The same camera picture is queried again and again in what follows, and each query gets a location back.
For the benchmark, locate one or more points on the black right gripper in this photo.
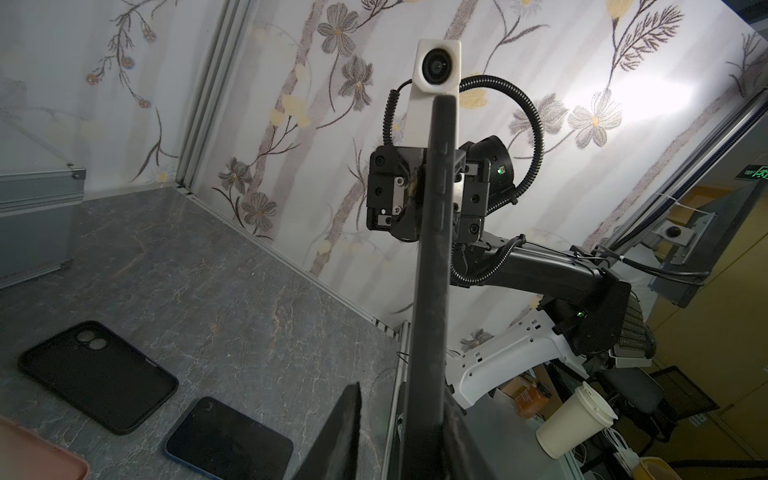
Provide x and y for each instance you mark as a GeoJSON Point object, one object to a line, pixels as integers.
{"type": "Point", "coordinates": [395, 192]}

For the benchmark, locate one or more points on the blue phone black screen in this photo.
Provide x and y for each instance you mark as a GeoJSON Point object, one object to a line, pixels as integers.
{"type": "Point", "coordinates": [220, 442]}

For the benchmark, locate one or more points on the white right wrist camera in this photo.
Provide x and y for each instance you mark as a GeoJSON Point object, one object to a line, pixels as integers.
{"type": "Point", "coordinates": [437, 71]}

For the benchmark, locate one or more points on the pink phone case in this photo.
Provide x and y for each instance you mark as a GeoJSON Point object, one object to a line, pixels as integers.
{"type": "Point", "coordinates": [25, 455]}

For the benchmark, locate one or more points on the white paper cup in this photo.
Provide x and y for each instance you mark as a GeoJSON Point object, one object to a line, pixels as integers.
{"type": "Point", "coordinates": [585, 414]}

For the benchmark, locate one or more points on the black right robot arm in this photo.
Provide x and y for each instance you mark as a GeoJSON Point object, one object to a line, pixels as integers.
{"type": "Point", "coordinates": [585, 309]}

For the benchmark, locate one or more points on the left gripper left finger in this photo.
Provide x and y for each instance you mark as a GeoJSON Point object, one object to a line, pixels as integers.
{"type": "Point", "coordinates": [334, 454]}

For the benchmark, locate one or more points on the black phone case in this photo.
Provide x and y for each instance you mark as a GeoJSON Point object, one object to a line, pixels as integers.
{"type": "Point", "coordinates": [102, 375]}

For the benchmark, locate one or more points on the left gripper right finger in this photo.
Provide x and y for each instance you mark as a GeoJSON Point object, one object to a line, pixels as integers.
{"type": "Point", "coordinates": [461, 457]}

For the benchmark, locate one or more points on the silver aluminium first aid case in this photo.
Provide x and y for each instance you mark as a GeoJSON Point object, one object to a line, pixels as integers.
{"type": "Point", "coordinates": [38, 216]}

